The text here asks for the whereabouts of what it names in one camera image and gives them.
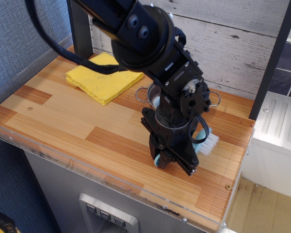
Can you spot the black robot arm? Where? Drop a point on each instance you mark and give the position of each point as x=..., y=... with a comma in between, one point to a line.
x=143, y=39

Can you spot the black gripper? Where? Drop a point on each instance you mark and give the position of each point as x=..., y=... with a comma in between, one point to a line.
x=170, y=143

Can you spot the blue plush toy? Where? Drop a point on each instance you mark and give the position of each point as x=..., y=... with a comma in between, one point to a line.
x=156, y=102

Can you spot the clear acrylic table edge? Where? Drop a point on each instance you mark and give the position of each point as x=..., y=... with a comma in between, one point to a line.
x=106, y=170

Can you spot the grey cabinet with buttons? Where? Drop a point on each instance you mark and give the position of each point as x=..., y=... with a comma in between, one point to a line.
x=87, y=201

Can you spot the yellow object at corner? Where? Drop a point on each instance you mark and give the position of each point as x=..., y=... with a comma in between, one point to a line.
x=7, y=225

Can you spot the folded yellow cloth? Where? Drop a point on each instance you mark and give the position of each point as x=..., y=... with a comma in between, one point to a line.
x=101, y=87

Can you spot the dark left shelf post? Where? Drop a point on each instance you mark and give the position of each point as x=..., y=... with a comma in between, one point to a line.
x=80, y=28

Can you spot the white ribbed cabinet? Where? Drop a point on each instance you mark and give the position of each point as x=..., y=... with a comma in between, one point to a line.
x=268, y=160

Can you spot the small steel pot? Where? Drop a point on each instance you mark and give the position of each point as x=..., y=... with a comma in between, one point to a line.
x=150, y=94

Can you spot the light blue dish brush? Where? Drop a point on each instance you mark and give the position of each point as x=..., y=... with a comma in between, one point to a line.
x=205, y=147

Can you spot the dark shelf post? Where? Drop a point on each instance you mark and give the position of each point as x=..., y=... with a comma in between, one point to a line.
x=80, y=28
x=273, y=61

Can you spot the dark right shelf post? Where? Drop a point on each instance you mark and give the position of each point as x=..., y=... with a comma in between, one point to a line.
x=273, y=61

